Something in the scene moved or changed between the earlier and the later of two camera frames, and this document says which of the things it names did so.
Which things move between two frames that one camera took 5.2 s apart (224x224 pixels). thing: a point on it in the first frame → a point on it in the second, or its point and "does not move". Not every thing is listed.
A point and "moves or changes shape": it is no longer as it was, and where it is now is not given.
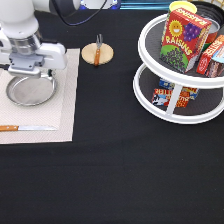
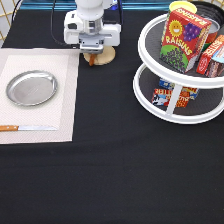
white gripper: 26,55 → 92,35
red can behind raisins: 212,32 does not move
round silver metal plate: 31,91 does not move
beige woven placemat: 59,111 does not move
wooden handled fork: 99,40 moves or changes shape
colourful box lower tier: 161,97 does not move
